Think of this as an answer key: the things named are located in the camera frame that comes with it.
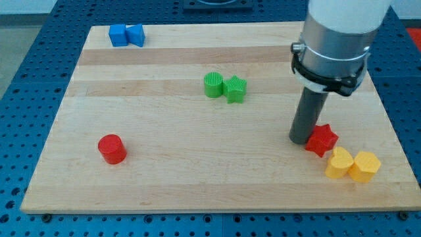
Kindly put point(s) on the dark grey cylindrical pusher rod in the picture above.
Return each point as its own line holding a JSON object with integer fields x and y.
{"x": 307, "y": 113}

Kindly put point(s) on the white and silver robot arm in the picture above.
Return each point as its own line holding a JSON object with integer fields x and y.
{"x": 331, "y": 55}

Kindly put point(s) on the yellow heart block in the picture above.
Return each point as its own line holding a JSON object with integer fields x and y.
{"x": 339, "y": 162}

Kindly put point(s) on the yellow hexagon block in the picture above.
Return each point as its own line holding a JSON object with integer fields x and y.
{"x": 365, "y": 166}

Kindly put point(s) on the red star block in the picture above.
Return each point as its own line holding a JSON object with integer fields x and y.
{"x": 321, "y": 140}

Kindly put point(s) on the green star block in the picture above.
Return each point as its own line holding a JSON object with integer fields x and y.
{"x": 234, "y": 89}

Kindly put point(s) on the green cylinder block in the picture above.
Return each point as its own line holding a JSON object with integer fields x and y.
{"x": 213, "y": 84}

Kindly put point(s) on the wooden board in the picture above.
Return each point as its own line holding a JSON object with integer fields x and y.
{"x": 189, "y": 153}

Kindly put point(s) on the blue triangle block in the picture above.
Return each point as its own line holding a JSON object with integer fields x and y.
{"x": 136, "y": 35}

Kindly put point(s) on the red cylinder block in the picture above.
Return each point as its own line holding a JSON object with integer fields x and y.
{"x": 112, "y": 149}

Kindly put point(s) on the blue cube block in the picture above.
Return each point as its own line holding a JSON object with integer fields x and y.
{"x": 117, "y": 35}

